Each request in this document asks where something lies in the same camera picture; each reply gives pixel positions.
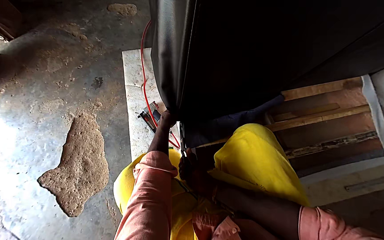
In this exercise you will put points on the wooden furniture frame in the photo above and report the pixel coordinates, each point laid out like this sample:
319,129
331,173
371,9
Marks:
325,117

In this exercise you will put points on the staple gun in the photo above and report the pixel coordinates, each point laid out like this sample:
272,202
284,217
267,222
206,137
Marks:
144,116

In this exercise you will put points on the black leather upholstery cover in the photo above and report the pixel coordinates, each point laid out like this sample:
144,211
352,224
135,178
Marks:
245,53

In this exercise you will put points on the person's body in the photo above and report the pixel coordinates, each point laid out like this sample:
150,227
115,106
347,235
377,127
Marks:
216,228

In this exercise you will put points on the person's left forearm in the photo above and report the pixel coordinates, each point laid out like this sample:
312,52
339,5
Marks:
153,190

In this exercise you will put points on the person's right forearm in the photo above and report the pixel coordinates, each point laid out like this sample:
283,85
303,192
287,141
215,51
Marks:
265,210

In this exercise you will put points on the narrow flat grey strip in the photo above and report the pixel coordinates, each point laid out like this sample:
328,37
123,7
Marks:
372,183

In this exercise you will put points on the dark blue cloth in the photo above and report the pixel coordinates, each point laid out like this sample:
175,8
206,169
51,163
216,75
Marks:
225,125

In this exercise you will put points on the dark brown wooden furniture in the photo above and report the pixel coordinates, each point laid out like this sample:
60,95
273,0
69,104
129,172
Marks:
0,16

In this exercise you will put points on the person's right hand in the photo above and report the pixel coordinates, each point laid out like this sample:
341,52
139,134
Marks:
200,177

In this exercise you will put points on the white fabric strip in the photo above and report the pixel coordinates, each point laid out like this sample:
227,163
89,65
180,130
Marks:
378,113

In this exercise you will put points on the person's right fingers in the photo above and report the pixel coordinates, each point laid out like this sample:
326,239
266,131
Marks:
186,165

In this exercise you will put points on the white foam board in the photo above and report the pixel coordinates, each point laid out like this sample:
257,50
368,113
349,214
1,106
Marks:
133,96

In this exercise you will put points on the person's left hand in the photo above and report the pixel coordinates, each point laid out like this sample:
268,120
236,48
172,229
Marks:
167,119

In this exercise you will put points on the person's legs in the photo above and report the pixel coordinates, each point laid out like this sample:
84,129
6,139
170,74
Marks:
255,156

